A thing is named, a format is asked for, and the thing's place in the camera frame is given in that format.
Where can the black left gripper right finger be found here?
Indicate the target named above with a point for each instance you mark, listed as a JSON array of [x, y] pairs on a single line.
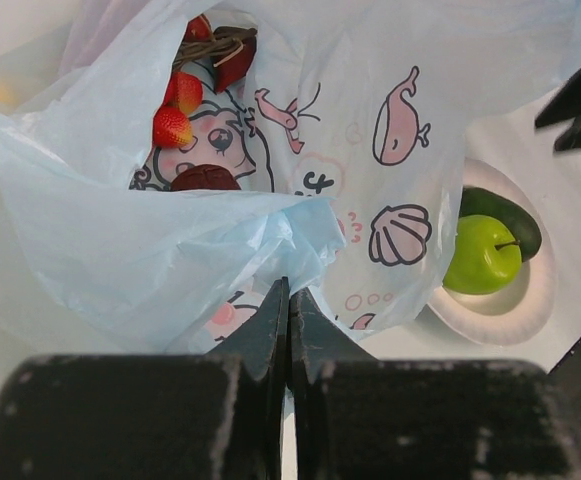
[[313, 341]]

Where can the white paper plate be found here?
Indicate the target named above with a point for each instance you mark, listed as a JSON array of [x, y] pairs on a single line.
[[519, 311]]

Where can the light blue printed plastic bag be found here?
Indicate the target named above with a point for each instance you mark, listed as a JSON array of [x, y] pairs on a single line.
[[194, 152]]

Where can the green fake apple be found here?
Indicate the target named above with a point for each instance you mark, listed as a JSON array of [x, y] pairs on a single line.
[[486, 259]]

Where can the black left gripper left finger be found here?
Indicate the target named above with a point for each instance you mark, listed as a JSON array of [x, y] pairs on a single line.
[[249, 443]]

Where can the dark red fake fruit slice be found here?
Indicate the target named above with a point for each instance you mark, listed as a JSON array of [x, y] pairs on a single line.
[[233, 64]]

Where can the dark green fake avocado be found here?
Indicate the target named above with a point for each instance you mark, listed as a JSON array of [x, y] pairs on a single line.
[[479, 201]]

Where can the red fake strawberry bunch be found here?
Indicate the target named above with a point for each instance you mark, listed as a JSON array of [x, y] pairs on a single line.
[[184, 92]]

